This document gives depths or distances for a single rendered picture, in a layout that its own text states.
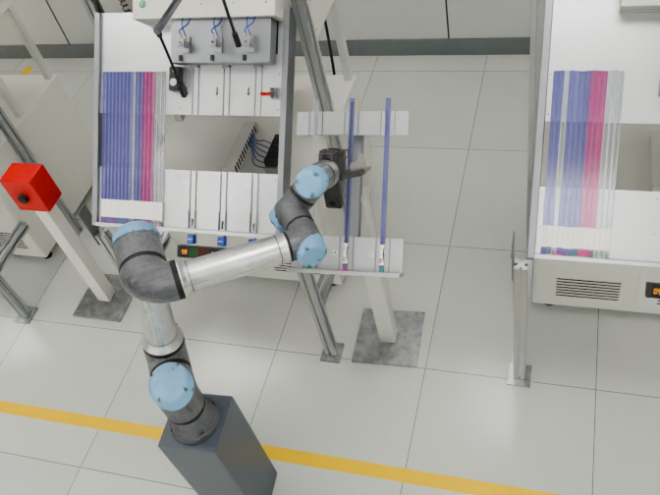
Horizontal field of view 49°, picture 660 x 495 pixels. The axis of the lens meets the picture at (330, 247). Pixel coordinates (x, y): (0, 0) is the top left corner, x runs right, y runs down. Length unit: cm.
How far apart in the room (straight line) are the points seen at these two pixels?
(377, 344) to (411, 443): 43
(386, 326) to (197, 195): 86
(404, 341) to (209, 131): 112
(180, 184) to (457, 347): 119
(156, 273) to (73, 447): 144
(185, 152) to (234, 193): 58
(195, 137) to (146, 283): 132
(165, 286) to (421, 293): 148
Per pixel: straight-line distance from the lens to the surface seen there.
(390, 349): 282
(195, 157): 285
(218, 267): 171
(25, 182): 286
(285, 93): 229
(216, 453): 215
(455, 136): 359
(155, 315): 196
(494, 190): 332
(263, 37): 229
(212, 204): 239
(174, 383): 201
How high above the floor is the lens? 237
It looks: 48 degrees down
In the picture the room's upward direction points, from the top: 16 degrees counter-clockwise
